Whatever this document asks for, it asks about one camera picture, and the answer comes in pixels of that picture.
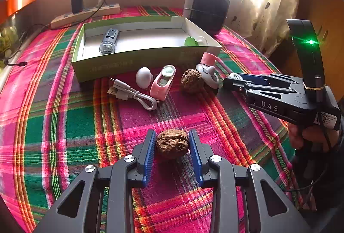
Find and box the small white round light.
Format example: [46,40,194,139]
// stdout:
[136,67,153,88]

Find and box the pink device with round lens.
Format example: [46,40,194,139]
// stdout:
[149,64,176,102]

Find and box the grey box fan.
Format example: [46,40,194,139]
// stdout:
[183,0,231,36]

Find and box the cream spotted curtain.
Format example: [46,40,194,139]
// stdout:
[231,0,307,57]

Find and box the black bike flashlight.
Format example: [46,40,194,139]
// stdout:
[99,29,117,54]

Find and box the wooden cabinet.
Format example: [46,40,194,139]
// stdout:
[296,0,344,88]

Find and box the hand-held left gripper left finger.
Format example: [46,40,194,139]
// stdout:
[34,129,157,233]

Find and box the small pink and white gadget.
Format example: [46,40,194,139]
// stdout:
[201,52,218,67]

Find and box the person's right hand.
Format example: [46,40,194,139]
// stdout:
[288,123,340,154]

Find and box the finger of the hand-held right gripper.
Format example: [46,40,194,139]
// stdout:
[231,72,304,85]
[223,77,292,95]

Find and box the plaid cloth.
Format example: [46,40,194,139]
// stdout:
[0,6,304,233]

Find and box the glass fish tank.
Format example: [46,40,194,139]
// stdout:
[0,11,41,42]

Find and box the thin black cable with plug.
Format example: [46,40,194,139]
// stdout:
[3,23,52,67]

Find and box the beige power strip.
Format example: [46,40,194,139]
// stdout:
[51,3,120,29]

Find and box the green and white spool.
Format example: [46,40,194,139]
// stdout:
[184,35,208,47]

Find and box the green cardboard box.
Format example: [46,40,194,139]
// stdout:
[71,16,223,82]

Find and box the black charger plug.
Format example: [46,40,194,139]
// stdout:
[71,0,84,14]

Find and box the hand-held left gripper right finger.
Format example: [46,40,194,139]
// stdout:
[188,129,313,233]

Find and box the orange box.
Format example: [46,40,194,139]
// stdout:
[6,0,37,17]

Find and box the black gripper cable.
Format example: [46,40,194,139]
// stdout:
[283,115,334,193]

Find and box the brown walnut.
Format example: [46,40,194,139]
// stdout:
[155,129,189,160]
[181,68,203,94]

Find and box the white dome with knob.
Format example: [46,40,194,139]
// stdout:
[196,63,220,88]

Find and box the white usb cable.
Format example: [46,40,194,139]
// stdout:
[107,76,159,111]

